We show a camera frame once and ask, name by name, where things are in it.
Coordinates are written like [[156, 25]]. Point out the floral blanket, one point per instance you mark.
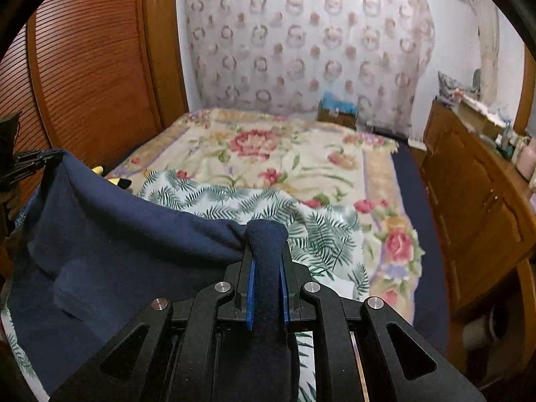
[[293, 150]]

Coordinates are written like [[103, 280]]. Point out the flat cardboard box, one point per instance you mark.
[[477, 113]]

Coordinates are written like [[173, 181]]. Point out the pink thermos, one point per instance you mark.
[[528, 159]]

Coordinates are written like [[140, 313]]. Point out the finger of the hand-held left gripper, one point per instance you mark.
[[29, 161]]

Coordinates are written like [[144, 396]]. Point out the cardboard box with blue cloth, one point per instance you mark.
[[335, 117]]

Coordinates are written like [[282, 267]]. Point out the tied beige curtain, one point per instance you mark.
[[488, 50]]

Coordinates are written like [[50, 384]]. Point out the fern leaf bed sheet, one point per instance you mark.
[[293, 213]]

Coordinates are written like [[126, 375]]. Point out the navy printed t-shirt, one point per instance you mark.
[[125, 238]]

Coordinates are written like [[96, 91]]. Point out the yellow plush toy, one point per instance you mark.
[[113, 181]]

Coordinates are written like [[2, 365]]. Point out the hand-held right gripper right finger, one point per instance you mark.
[[284, 297]]

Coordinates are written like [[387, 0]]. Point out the wooden cabinet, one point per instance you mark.
[[469, 184]]

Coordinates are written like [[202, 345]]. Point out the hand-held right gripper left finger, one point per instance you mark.
[[250, 297]]

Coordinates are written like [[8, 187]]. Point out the navy bed sheet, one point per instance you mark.
[[423, 259]]

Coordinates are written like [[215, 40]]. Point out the wooden louvered wardrobe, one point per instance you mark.
[[92, 71]]

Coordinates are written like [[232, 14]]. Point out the folded patterned cloth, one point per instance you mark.
[[448, 86]]

